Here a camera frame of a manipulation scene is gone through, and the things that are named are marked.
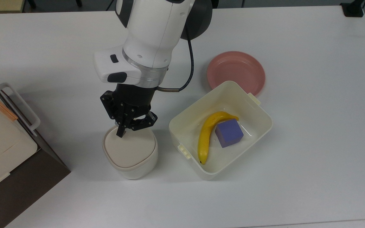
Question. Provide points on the cream rectangular plastic bin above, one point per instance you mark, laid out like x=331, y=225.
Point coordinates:
x=258, y=126

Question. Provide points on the cream lidded mini trash can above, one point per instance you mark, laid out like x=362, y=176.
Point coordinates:
x=131, y=155

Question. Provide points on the purple cube block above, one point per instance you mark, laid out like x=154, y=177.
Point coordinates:
x=229, y=133

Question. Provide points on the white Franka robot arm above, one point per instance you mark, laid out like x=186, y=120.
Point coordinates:
x=154, y=31

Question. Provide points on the brown and white appliance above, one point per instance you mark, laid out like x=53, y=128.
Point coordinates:
x=21, y=190

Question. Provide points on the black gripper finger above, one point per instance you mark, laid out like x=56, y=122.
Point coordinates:
x=120, y=129
x=144, y=122

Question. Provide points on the pink round plate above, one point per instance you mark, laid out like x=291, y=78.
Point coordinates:
x=233, y=69

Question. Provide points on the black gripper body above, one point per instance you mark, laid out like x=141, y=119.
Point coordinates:
x=135, y=99

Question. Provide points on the yellow toy banana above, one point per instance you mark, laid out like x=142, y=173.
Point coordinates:
x=204, y=136

